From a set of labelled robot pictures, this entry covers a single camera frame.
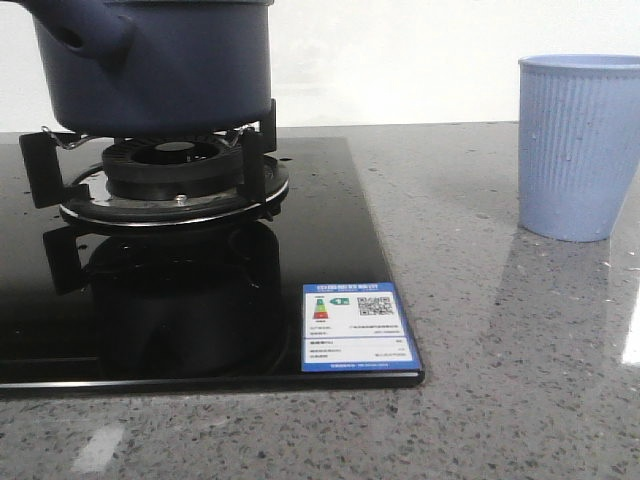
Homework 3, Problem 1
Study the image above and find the light blue ribbed cup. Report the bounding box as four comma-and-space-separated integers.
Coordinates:
518, 54, 639, 242

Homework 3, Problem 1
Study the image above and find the black pot support grate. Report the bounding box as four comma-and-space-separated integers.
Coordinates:
19, 109, 289, 229

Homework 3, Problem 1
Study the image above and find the dark blue cooking pot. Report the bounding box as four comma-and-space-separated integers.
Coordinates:
21, 1, 271, 137

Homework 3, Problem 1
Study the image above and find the blue energy label sticker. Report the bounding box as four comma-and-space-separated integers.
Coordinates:
301, 282, 421, 373

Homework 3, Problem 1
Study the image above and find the black round gas burner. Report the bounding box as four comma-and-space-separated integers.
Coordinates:
102, 138, 243, 201

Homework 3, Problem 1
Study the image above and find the black glass gas stove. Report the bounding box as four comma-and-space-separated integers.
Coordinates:
1, 134, 425, 398

